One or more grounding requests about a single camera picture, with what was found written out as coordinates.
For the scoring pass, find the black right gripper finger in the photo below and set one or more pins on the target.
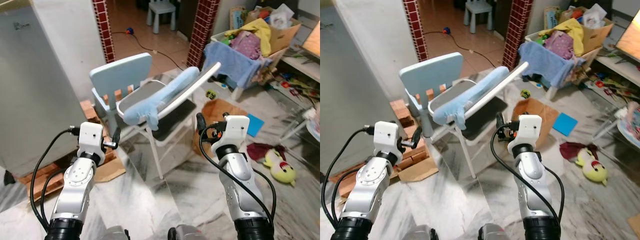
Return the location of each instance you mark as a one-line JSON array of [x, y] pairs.
[[201, 122], [499, 121]]

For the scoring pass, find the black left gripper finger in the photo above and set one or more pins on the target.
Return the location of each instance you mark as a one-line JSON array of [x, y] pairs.
[[416, 136], [117, 136]]

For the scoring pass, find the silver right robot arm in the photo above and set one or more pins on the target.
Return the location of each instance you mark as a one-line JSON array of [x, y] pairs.
[[237, 175], [530, 172]]

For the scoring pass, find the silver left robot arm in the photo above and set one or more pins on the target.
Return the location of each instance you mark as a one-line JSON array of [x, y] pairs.
[[367, 185], [75, 185]]

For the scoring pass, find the grey fridge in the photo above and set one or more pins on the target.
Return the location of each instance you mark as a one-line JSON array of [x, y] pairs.
[[30, 90]]

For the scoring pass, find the flat brown cardboard piece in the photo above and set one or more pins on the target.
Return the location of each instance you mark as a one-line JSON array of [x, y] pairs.
[[112, 172], [420, 172]]

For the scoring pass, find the small yellow black toy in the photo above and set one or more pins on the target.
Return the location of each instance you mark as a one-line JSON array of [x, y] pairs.
[[525, 93], [211, 94]]

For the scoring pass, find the light blue fluffy towel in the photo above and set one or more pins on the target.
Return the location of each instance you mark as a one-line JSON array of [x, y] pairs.
[[475, 92], [165, 95]]

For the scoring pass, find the flat blue square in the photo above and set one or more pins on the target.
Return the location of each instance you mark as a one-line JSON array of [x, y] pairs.
[[565, 124], [255, 125]]

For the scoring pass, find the white laundry basket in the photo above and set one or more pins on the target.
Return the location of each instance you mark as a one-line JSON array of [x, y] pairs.
[[553, 93], [239, 93]]

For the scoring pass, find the dark red cloth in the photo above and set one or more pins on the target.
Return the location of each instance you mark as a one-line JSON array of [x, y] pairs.
[[257, 150], [570, 150]]

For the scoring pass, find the light blue plastic chair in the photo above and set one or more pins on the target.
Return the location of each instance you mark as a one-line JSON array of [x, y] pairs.
[[120, 70], [430, 70], [162, 9], [479, 7]]

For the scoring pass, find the blue bath towel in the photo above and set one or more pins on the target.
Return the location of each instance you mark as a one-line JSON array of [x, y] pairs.
[[545, 62], [230, 62]]

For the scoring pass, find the yellow plush toy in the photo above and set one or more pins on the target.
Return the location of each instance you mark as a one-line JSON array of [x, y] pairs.
[[280, 172], [592, 170]]

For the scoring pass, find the purple patterned cloth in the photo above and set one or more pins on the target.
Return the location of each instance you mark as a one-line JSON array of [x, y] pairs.
[[559, 45], [246, 46]]

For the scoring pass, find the colourful round plate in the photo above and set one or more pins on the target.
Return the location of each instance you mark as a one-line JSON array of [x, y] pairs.
[[631, 125], [315, 131]]

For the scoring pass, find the grey robot right leg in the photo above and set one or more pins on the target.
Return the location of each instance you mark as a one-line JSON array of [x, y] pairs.
[[185, 233], [494, 233]]

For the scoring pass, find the blue orange plug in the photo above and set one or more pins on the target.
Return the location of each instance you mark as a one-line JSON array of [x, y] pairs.
[[130, 31], [447, 31]]

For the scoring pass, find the yellow cloth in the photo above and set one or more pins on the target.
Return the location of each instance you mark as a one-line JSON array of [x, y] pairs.
[[260, 30], [572, 30]]

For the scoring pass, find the white shelf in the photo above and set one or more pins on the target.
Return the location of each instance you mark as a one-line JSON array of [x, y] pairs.
[[300, 65], [617, 67]]

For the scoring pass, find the large cardboard box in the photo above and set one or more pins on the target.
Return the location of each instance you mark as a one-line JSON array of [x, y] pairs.
[[285, 37], [597, 37]]

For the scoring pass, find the white plastic bag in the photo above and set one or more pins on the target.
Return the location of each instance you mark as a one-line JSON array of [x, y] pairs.
[[595, 16], [281, 16]]

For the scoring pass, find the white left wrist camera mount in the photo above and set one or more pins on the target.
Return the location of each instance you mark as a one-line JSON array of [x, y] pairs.
[[90, 137], [384, 137]]

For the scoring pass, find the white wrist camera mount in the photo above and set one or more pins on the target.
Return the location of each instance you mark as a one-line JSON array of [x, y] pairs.
[[90, 137], [384, 137], [235, 131], [530, 131]]

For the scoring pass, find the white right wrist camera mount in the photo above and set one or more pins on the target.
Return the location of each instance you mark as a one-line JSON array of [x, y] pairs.
[[530, 131], [235, 131]]

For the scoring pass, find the red tiled doorway post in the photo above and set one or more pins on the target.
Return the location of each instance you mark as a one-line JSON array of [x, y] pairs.
[[414, 27], [102, 27], [517, 30], [202, 30]]

